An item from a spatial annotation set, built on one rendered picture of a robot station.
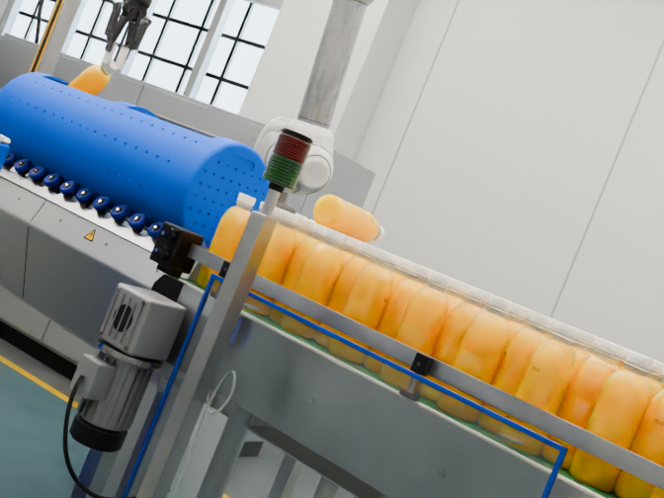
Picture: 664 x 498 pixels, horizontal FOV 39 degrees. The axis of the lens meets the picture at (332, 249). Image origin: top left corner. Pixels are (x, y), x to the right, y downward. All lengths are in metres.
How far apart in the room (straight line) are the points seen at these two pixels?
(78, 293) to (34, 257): 0.21
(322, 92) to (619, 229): 2.38
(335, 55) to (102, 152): 0.75
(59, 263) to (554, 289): 2.92
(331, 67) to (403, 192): 2.49
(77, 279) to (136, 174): 0.31
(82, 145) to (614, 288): 2.97
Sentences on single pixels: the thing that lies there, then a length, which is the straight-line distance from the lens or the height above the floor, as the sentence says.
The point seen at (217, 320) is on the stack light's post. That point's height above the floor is 0.89.
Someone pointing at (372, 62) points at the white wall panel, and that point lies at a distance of 5.21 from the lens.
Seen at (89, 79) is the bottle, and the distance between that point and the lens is 2.74.
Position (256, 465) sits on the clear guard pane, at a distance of 1.75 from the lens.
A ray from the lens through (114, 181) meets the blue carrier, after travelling 2.38.
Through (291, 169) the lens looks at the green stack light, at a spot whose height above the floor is 1.19.
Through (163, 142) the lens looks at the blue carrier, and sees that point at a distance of 2.30.
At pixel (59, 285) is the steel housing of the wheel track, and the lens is 2.48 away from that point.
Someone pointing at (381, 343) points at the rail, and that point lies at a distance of 1.69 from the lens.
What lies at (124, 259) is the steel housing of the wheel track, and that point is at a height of 0.87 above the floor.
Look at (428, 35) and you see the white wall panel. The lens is 5.38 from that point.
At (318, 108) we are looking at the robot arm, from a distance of 2.73.
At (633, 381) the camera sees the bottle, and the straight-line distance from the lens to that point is 1.54.
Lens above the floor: 1.12
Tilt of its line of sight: 1 degrees down
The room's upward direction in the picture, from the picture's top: 22 degrees clockwise
